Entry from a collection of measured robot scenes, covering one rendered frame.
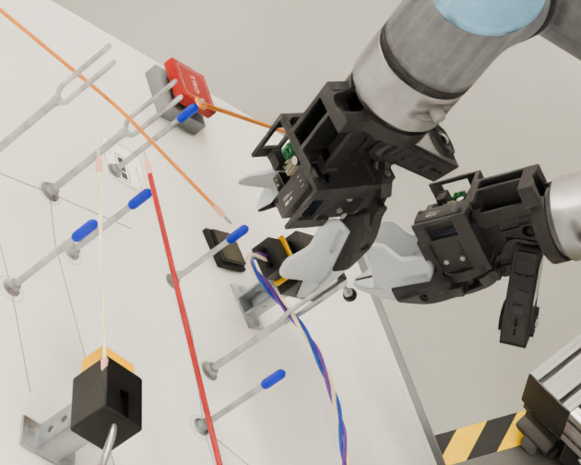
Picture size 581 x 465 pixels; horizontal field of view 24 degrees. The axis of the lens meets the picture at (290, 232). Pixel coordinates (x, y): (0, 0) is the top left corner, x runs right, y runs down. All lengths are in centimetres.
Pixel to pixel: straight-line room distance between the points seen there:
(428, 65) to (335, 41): 195
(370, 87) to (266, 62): 188
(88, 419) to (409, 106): 31
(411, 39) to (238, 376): 36
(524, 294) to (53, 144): 43
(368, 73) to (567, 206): 27
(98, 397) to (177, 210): 40
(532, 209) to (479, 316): 133
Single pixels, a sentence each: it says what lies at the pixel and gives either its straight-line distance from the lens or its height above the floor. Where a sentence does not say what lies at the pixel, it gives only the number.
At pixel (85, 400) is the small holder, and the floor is 136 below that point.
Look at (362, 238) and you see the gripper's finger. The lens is 104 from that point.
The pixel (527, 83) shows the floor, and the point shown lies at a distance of 283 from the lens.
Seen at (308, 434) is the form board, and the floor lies 105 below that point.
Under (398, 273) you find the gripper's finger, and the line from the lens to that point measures 123.
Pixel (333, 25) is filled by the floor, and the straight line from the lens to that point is 289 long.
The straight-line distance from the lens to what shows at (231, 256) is 122.
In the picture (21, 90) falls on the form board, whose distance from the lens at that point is 114.
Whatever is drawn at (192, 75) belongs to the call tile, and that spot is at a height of 111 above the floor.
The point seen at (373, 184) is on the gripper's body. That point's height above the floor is 130.
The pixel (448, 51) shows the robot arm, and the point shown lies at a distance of 90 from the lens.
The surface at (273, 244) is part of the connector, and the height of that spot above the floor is 117.
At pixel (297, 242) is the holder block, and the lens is 116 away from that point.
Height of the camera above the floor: 211
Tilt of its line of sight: 56 degrees down
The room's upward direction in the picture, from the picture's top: straight up
